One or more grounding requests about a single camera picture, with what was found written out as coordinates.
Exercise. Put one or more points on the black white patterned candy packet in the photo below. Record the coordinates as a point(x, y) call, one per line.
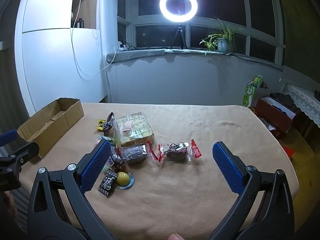
point(108, 183)

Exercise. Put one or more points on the white lace cloth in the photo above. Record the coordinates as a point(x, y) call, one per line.
point(305, 101)

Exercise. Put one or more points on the potted spider plant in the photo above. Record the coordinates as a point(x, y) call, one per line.
point(222, 41)

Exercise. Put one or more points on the bagged sliced bread loaf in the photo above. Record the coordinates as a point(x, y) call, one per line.
point(133, 129)

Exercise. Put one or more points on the dark cake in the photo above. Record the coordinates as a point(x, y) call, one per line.
point(138, 153)

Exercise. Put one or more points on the ring light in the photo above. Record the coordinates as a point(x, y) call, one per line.
point(178, 10)

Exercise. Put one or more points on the grey windowsill cloth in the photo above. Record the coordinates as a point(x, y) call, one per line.
point(129, 55)

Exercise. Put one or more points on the brown cardboard box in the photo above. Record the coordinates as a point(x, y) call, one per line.
point(49, 124)

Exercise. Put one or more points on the green white carton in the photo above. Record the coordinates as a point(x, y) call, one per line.
point(251, 86)

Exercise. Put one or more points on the power strip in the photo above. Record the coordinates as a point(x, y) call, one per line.
point(122, 48)

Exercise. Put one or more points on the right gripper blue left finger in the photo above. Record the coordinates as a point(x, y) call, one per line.
point(58, 208)

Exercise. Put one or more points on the yellow jelly cup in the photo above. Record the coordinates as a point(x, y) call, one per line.
point(124, 180)

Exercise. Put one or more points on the yellow candy packet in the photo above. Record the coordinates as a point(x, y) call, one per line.
point(101, 125)

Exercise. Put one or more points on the white cabinet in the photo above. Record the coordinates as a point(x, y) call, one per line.
point(56, 60)

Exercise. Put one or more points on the black tripod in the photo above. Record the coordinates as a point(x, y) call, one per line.
point(179, 36)

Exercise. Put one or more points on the red box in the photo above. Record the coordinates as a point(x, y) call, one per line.
point(278, 117)

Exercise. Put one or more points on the round cake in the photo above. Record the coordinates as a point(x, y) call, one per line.
point(181, 152)

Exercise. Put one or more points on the large Snickers bar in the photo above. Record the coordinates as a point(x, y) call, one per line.
point(115, 161)

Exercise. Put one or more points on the person's right hand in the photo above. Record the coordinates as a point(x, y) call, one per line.
point(175, 236)

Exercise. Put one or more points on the small Snickers bar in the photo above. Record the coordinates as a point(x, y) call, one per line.
point(108, 124)

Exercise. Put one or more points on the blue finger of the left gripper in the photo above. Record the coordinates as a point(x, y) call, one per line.
point(8, 137)

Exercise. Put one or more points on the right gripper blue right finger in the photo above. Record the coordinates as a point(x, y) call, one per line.
point(264, 206)

